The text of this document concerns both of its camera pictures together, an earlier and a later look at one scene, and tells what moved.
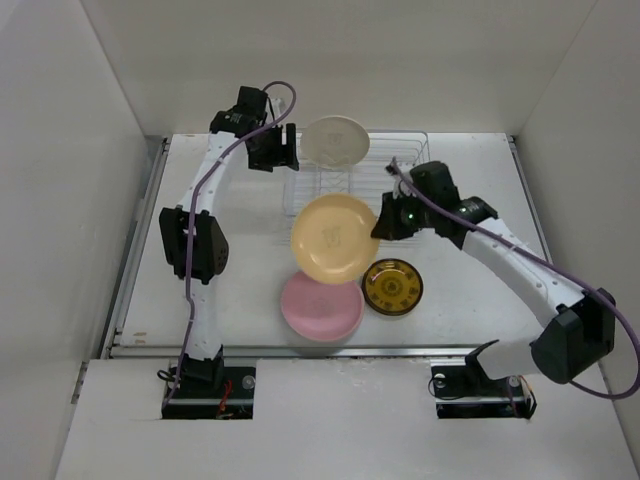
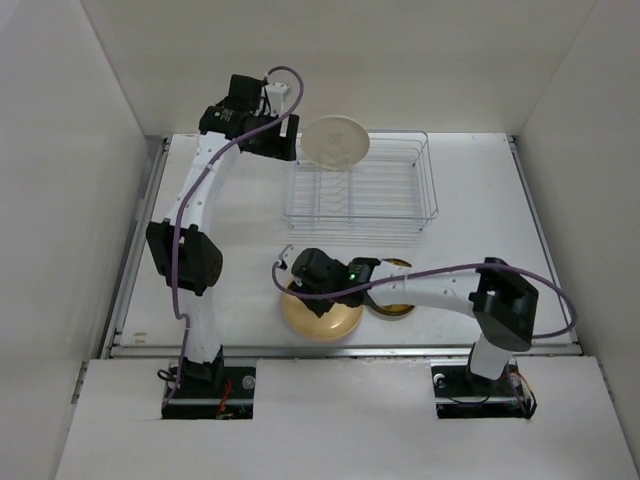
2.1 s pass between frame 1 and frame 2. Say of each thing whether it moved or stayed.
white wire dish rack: stayed
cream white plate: stayed
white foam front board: stayed
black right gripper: moved
